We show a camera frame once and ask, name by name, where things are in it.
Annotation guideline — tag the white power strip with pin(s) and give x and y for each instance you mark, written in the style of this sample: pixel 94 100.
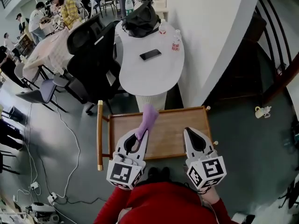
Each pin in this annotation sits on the white power strip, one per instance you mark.
pixel 52 197

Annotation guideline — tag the grey blue chair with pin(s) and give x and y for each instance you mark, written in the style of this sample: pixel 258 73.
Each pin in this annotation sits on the grey blue chair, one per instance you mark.
pixel 44 92

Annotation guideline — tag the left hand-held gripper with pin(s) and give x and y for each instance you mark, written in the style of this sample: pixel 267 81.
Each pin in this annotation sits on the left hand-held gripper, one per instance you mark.
pixel 121 171

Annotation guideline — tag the black tripod stand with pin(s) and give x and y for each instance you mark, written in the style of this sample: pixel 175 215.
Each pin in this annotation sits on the black tripod stand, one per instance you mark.
pixel 292 192

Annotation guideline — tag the table with white tablecloth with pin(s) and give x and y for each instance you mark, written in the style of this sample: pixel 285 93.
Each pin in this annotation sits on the table with white tablecloth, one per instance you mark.
pixel 46 55

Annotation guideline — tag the white oval table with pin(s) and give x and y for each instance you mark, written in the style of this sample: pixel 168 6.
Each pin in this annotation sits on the white oval table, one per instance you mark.
pixel 151 73

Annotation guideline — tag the green label water bottle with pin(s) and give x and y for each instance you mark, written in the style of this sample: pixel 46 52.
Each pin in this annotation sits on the green label water bottle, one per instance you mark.
pixel 129 7

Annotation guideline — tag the person's right forearm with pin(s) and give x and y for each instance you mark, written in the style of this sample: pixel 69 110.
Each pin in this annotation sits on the person's right forearm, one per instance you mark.
pixel 212 197

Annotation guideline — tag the wooden trolley cart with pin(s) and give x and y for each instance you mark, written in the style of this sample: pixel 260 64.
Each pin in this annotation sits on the wooden trolley cart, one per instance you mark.
pixel 172 129

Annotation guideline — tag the black stair railing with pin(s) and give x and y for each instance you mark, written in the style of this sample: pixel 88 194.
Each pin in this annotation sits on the black stair railing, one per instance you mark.
pixel 278 31

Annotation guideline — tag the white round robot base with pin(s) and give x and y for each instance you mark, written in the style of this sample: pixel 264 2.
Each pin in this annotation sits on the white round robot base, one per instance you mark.
pixel 42 210

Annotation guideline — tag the black rounded object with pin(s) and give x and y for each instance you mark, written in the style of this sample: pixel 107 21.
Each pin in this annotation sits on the black rounded object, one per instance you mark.
pixel 153 175
pixel 165 174

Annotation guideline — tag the purple cloth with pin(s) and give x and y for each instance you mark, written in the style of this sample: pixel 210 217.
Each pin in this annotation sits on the purple cloth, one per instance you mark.
pixel 149 118

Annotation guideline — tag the person's red sweater torso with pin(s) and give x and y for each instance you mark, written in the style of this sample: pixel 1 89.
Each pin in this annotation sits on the person's red sweater torso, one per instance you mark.
pixel 163 204

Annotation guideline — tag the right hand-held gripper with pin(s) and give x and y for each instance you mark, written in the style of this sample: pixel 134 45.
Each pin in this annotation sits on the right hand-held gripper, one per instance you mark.
pixel 208 169

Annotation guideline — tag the white charger block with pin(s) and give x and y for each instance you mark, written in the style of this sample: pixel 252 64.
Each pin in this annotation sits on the white charger block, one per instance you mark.
pixel 34 185

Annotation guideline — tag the clear bottle red label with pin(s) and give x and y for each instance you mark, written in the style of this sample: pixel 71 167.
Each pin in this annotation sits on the clear bottle red label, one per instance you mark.
pixel 163 29
pixel 176 43

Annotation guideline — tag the yellow mug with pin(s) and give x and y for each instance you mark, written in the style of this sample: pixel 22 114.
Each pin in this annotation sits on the yellow mug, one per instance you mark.
pixel 259 113

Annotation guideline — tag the black office chair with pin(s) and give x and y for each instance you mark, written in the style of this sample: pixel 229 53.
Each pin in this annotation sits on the black office chair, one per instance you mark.
pixel 93 62

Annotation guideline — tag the black phone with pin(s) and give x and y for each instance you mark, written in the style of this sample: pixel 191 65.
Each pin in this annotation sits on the black phone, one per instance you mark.
pixel 150 55

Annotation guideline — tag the person's left forearm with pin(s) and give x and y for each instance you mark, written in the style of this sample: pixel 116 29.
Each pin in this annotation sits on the person's left forearm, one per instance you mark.
pixel 109 206

